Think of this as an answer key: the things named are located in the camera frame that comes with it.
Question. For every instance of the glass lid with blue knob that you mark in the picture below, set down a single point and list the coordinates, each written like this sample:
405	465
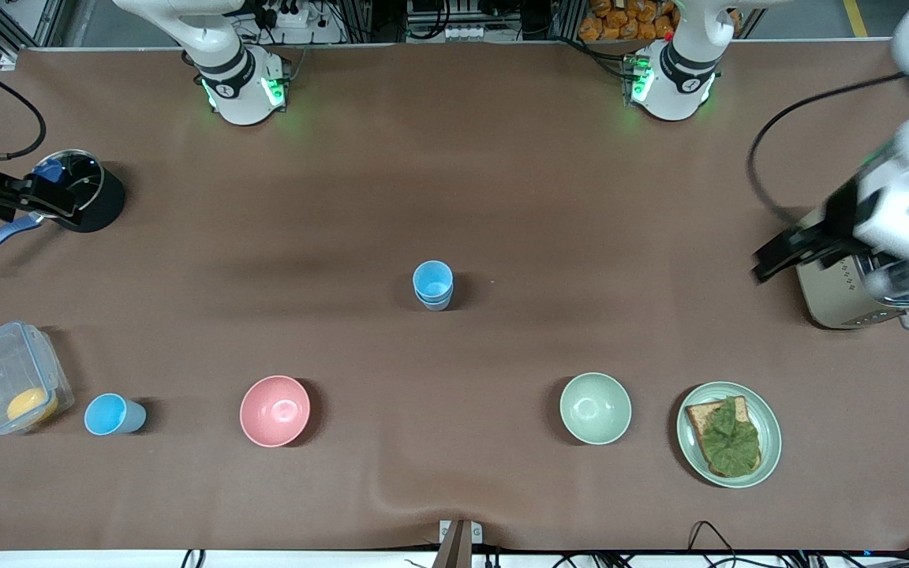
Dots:
84	177

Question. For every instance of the white power strip with plugs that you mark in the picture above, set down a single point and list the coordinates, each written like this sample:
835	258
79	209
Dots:
289	14

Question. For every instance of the pink bowl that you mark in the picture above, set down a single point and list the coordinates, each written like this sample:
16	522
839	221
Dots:
274	410

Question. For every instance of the pale green bowl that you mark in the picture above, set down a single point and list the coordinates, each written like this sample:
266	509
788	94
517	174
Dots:
595	408

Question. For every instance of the bag of orange snacks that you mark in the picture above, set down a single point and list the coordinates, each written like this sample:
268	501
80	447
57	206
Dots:
628	20

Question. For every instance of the pale green plate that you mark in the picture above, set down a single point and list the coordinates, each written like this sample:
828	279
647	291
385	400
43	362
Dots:
770	442

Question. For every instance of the beige chrome toaster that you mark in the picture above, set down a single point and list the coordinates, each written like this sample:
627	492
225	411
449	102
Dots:
837	300

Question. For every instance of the small white power strip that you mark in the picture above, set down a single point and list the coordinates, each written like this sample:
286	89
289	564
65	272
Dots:
466	33

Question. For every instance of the yellow round food piece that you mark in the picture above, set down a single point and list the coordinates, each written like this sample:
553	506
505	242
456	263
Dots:
31	405

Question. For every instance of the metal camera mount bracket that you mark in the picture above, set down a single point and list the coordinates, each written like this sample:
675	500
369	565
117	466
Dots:
458	544

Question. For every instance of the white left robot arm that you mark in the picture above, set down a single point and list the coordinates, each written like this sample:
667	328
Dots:
671	87

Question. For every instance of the toast slice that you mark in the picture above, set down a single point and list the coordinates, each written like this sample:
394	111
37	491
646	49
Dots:
697	418

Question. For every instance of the green lettuce leaf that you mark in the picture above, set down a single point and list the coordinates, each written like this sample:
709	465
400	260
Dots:
731	438

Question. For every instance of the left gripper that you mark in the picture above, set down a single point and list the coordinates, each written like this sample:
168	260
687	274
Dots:
842	214

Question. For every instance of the light blue plastic cup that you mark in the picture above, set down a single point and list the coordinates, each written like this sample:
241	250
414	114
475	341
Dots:
432	278
107	415
434	304

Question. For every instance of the brown table cloth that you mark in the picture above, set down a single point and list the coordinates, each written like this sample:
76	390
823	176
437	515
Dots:
541	197

